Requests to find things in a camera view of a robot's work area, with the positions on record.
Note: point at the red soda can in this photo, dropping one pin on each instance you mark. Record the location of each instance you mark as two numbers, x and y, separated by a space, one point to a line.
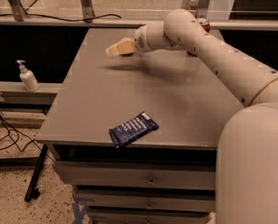
206 26

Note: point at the white pump soap bottle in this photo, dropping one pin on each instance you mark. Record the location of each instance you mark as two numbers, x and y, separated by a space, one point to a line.
27 77

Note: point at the blue rxbar wrapper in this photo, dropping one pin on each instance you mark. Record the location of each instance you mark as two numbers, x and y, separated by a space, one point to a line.
133 129

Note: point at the grey drawer cabinet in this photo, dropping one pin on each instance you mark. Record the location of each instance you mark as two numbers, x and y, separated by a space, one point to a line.
165 177

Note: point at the metal frame rail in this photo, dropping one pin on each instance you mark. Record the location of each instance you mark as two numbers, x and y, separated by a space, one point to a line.
258 15

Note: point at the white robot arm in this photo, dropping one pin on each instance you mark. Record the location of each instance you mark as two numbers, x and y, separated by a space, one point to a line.
246 170

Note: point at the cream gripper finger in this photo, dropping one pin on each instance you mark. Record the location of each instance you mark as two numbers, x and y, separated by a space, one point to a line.
123 47

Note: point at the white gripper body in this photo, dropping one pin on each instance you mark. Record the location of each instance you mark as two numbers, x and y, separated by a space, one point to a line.
141 41

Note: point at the black floor stand bar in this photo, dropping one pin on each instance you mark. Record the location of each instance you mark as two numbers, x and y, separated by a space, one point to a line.
32 191

